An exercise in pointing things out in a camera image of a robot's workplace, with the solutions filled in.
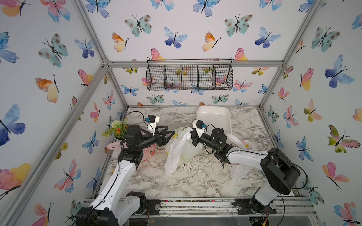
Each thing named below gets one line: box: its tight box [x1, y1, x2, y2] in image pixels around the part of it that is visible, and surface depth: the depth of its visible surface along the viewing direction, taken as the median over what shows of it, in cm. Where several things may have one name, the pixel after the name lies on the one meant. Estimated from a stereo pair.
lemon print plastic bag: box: [164, 126, 204, 176], surface depth 79 cm
